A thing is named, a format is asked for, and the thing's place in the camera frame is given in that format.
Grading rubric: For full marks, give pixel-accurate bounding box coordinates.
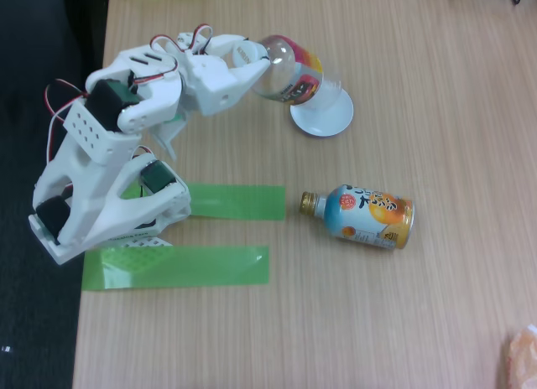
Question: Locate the clear plastic bottle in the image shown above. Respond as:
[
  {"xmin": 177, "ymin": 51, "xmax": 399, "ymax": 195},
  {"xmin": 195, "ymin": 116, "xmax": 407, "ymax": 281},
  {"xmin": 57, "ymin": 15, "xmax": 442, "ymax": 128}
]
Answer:
[{"xmin": 230, "ymin": 34, "xmax": 348, "ymax": 113}]

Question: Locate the orange juice bottle can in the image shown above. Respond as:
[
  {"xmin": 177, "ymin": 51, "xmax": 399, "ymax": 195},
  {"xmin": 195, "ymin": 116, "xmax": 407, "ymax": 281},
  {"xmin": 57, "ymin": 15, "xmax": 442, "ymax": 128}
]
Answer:
[{"xmin": 299, "ymin": 183, "xmax": 415, "ymax": 251}]

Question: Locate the white round plate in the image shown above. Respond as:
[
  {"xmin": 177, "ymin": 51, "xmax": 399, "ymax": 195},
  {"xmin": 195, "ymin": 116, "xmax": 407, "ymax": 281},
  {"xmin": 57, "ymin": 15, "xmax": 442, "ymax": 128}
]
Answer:
[{"xmin": 289, "ymin": 86, "xmax": 355, "ymax": 137}]

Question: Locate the green tape strip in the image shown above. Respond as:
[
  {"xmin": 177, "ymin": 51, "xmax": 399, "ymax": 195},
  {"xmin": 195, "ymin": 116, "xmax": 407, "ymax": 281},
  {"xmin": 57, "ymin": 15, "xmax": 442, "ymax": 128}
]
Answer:
[
  {"xmin": 81, "ymin": 245, "xmax": 270, "ymax": 292},
  {"xmin": 121, "ymin": 182, "xmax": 287, "ymax": 221}
]

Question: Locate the orange plastic bag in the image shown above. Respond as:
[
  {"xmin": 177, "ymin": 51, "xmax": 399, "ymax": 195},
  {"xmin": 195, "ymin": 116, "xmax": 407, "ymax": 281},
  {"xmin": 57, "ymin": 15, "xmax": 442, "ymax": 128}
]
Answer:
[{"xmin": 501, "ymin": 324, "xmax": 537, "ymax": 389}]

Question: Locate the red white black servo cable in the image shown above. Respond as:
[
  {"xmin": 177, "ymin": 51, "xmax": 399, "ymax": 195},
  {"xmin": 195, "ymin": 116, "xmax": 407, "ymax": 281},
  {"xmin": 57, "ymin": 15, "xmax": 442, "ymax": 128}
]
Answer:
[
  {"xmin": 128, "ymin": 23, "xmax": 213, "ymax": 85},
  {"xmin": 44, "ymin": 79, "xmax": 91, "ymax": 162}
]

